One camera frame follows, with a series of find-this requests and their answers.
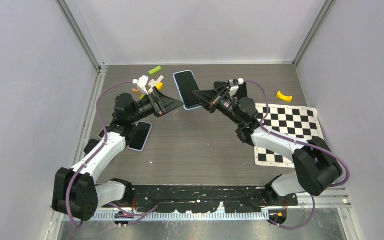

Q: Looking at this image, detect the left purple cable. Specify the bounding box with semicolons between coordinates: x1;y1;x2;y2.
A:
65;80;135;229

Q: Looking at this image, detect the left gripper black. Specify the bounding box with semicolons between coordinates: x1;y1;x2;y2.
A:
130;87;184;124

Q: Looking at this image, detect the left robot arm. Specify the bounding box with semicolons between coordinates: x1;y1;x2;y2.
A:
51;88;183;222

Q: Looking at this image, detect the checkerboard mat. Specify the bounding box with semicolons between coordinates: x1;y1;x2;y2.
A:
254;103;324;169

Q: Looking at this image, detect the purple cable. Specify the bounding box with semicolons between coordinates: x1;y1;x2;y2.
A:
65;80;135;229
243;80;351;230

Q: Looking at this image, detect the purple phone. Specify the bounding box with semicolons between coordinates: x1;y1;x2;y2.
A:
214;81;227;89

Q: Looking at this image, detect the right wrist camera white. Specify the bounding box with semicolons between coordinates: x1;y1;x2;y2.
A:
227;78;245;97

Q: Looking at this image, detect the green lego brick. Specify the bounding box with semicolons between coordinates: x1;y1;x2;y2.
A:
148;66;162;76

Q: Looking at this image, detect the brown arch block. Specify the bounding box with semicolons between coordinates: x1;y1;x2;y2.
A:
132;88;140;94

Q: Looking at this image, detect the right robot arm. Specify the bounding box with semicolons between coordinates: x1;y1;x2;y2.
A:
192;86;343;205

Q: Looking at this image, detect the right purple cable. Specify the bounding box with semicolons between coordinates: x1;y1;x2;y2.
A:
243;80;351;230

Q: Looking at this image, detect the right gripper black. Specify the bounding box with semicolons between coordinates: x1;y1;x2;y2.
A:
191;85;244;127

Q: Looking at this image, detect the yellow curved block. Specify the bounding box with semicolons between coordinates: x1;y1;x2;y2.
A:
276;91;293;103

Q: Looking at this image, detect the black phone near left edge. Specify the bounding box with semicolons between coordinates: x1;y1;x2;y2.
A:
97;125;110;140

